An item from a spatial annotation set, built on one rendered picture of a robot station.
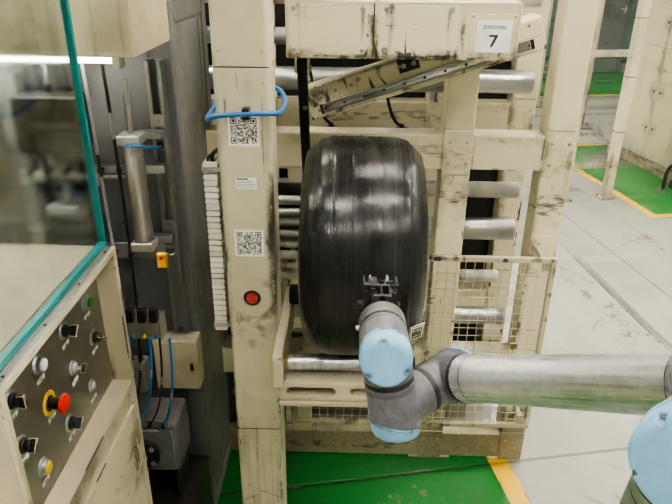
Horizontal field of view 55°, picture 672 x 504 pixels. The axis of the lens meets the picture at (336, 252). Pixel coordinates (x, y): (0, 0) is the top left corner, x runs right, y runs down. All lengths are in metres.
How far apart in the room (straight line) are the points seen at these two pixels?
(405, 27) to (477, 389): 0.98
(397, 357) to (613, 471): 1.96
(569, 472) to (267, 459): 1.35
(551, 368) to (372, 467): 1.77
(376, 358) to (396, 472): 1.66
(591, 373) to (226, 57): 1.01
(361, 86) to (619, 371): 1.20
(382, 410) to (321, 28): 1.01
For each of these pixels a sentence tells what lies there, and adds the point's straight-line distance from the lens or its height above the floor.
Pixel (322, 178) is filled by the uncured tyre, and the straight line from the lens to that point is 1.49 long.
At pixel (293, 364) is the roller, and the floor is 0.91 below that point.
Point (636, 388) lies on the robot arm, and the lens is 0.96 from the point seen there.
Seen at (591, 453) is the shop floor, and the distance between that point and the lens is 3.01.
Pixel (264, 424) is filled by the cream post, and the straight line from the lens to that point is 1.96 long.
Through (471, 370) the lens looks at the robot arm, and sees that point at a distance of 1.17.
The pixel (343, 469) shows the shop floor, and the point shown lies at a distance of 2.73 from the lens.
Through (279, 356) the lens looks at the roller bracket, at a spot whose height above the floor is 0.95.
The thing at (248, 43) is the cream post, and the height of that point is 1.71.
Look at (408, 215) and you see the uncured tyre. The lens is 1.45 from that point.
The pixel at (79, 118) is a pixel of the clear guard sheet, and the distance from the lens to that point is 1.47.
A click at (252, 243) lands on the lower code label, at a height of 1.22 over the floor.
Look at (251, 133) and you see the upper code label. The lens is 1.55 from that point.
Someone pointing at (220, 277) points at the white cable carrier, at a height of 1.11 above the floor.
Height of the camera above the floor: 1.90
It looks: 25 degrees down
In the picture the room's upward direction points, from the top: 1 degrees clockwise
